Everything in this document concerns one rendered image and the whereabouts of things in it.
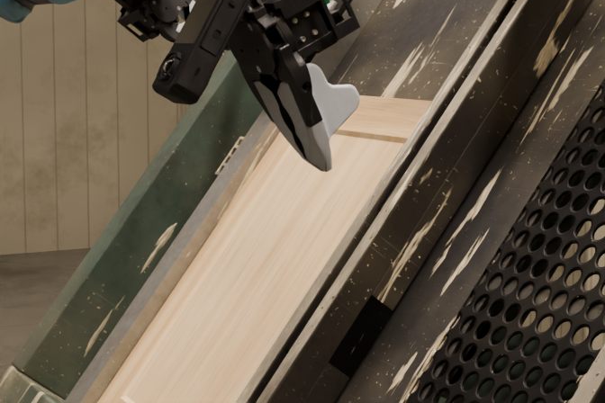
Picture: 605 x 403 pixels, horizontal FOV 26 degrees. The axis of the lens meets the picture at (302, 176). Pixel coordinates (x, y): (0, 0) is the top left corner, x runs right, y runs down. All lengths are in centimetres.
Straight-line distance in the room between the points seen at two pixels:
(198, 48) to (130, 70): 807
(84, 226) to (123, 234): 696
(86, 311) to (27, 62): 681
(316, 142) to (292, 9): 11
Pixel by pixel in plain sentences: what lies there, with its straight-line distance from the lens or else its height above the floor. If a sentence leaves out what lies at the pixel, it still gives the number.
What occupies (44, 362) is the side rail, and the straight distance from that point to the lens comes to 207.
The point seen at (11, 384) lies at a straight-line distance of 207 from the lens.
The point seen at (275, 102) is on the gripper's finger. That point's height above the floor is 136.
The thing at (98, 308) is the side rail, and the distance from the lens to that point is 208.
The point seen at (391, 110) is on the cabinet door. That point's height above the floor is 133.
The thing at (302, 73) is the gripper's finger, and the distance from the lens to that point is 102.
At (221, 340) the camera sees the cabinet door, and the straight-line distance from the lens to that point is 166.
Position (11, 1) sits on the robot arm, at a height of 147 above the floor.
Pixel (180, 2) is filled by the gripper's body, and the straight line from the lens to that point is 197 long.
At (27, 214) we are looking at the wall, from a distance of 891.
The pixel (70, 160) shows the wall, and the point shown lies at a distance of 896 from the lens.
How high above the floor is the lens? 141
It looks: 6 degrees down
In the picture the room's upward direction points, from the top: straight up
